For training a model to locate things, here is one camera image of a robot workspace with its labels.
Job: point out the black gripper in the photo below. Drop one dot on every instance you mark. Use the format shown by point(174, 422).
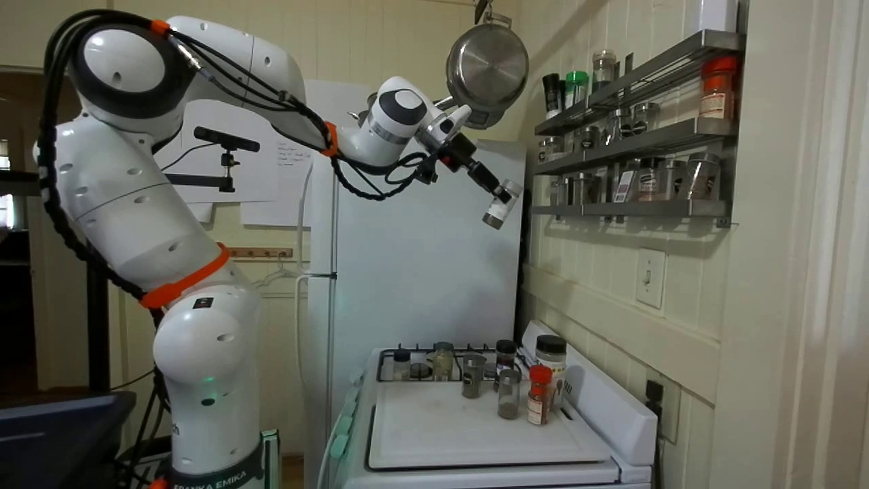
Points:
point(462, 153)

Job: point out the white-label glass spice bottle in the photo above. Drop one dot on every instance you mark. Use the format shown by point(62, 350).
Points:
point(497, 213)

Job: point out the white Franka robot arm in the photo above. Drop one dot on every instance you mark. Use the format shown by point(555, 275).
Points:
point(118, 198)

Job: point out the red-cap spice bottle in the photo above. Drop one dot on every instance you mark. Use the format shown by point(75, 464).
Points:
point(539, 394)

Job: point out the glass rack spice jar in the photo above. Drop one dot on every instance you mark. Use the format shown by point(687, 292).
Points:
point(701, 176)
point(623, 180)
point(578, 187)
point(650, 180)
point(642, 115)

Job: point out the black-lid rack spice jar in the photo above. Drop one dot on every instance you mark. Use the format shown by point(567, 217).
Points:
point(551, 93)

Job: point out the white refrigerator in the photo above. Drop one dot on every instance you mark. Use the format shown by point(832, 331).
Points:
point(424, 271)

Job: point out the hanging steel pan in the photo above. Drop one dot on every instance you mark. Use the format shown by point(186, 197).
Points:
point(487, 68)

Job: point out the green-lid spice jar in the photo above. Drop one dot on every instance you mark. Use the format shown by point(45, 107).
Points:
point(576, 88)

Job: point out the grey metal spice rack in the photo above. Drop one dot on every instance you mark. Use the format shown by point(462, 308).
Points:
point(633, 209)

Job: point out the silver-lid rack spice jar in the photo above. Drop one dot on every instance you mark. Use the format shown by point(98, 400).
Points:
point(603, 70)

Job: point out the slim black-lid glass jar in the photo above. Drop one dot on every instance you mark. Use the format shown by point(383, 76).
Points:
point(505, 347)

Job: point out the grey-lid glass spice jar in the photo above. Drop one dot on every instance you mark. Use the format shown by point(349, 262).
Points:
point(444, 360)
point(471, 375)

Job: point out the large black-lid spice jar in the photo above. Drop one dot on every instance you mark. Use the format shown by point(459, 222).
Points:
point(551, 361)

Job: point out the small black-lid spice jar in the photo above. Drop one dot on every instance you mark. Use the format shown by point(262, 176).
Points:
point(403, 364)

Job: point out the clear glass spice jar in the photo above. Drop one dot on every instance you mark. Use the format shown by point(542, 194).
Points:
point(508, 394)

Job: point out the red-lid spice jar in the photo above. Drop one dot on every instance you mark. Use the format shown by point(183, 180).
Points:
point(718, 89)

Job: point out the black power plug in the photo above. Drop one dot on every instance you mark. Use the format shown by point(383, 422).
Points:
point(654, 391)

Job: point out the white gas stove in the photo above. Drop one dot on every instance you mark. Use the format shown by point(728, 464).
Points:
point(505, 451)

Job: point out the dark blue laptop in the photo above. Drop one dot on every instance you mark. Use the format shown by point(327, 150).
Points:
point(56, 443)

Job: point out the white wall outlet plate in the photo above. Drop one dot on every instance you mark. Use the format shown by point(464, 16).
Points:
point(650, 277)

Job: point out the black stereo camera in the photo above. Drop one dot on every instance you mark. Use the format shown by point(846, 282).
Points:
point(225, 138)

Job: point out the black metal frame stand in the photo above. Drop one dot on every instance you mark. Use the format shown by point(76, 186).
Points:
point(98, 334)

